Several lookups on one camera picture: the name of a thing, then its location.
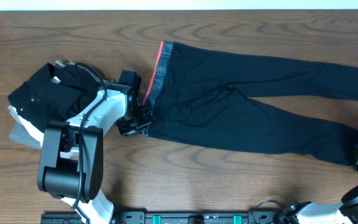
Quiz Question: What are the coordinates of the white folded garment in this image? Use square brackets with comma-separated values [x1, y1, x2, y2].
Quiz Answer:
[8, 105, 44, 146]

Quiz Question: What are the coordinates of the grey folded garment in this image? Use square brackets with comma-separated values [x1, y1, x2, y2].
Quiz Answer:
[9, 123, 42, 150]

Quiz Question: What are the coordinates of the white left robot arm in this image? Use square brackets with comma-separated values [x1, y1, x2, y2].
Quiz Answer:
[37, 81, 150, 223]

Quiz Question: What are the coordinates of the black folded garment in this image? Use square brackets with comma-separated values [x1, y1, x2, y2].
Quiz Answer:
[7, 62, 103, 133]

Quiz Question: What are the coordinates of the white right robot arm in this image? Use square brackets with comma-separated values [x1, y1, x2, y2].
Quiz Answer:
[277, 147, 358, 224]

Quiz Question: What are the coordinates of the black leggings red waistband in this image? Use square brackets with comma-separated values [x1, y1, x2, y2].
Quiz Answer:
[143, 41, 358, 166]

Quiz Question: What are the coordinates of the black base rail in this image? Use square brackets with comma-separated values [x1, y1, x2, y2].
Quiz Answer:
[40, 210, 291, 224]

